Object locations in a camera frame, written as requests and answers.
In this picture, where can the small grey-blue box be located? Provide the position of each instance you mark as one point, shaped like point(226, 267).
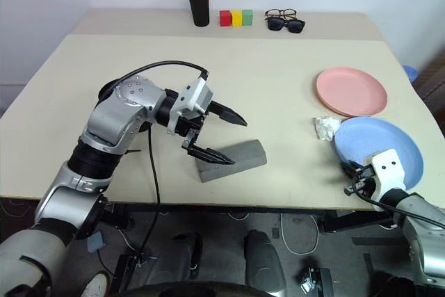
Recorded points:
point(95, 241)

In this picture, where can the pink plate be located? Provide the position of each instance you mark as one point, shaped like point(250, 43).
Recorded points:
point(351, 90)

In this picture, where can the tortoiseshell glasses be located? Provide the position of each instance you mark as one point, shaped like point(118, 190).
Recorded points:
point(274, 13)

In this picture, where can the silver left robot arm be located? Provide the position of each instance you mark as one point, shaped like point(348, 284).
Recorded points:
point(114, 116)

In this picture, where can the crumpled white paper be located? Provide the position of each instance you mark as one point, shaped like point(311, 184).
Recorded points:
point(325, 126)

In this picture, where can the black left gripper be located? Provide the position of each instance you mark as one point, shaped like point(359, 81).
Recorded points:
point(189, 124)

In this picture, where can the dark mesh chair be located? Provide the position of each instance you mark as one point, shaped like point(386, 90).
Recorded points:
point(434, 85)

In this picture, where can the yellow block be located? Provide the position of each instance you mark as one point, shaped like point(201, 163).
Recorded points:
point(236, 19)

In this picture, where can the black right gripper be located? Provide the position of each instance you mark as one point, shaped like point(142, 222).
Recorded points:
point(363, 182)

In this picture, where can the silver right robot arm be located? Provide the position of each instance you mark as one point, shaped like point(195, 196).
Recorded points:
point(427, 227)

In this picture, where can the black sunglasses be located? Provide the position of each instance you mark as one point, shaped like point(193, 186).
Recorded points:
point(295, 26)

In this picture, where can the light blue plate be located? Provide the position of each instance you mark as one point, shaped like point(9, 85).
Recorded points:
point(375, 137)

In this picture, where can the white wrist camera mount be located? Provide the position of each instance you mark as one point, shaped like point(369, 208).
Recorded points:
point(193, 97)
point(386, 168)

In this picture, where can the green block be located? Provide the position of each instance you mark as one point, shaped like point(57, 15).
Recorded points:
point(247, 18)

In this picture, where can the white shoe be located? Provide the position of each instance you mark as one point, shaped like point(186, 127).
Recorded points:
point(97, 283)

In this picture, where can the black table frame beam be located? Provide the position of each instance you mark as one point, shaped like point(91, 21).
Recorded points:
point(347, 222)

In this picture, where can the black pen holder cup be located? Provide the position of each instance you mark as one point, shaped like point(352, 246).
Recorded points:
point(200, 12)

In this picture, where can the red block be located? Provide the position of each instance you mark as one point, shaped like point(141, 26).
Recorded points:
point(225, 19)

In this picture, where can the grey glasses case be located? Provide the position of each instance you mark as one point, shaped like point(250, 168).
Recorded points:
point(243, 158)

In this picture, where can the black metal foot bracket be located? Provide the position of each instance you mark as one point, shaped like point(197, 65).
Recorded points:
point(316, 279)
point(132, 269)

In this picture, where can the dark grey rounded shape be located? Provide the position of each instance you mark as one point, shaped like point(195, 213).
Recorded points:
point(264, 262)

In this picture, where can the blue round stool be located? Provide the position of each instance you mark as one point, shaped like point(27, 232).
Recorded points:
point(410, 72)

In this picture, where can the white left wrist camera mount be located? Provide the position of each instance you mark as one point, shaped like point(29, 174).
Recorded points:
point(193, 97)

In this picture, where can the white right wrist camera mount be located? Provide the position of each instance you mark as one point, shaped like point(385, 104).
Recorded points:
point(386, 168)

